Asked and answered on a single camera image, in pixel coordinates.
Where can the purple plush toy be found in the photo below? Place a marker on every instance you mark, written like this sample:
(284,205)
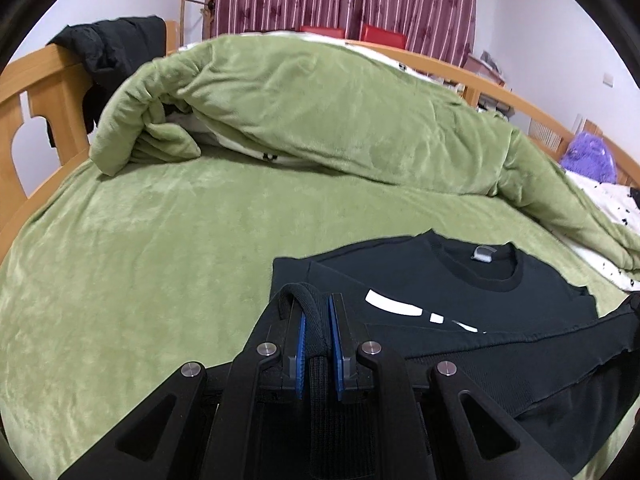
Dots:
(590,157)

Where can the wooden coat rack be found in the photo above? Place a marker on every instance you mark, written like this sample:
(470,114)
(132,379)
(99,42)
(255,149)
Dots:
(202,7)

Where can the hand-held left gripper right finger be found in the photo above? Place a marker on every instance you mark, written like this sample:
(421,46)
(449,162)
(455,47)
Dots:
(337,345)

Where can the green plush bed sheet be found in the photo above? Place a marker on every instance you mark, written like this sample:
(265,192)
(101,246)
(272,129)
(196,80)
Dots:
(140,260)

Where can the wooden bed frame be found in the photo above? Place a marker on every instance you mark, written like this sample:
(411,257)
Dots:
(30,85)

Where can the green plush floral-backed comforter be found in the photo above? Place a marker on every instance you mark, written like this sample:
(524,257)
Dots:
(325,105)

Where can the black jacket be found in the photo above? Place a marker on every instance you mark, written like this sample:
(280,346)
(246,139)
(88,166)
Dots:
(115,45)

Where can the red chair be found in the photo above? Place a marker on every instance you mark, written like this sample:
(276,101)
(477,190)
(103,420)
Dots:
(382,35)
(322,31)

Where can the white wall switch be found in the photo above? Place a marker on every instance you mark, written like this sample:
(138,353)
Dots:
(607,78)

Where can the black sweatshirt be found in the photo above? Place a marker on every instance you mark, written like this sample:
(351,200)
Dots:
(500,320)

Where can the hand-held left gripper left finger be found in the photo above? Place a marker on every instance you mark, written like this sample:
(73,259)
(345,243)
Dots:
(300,350)

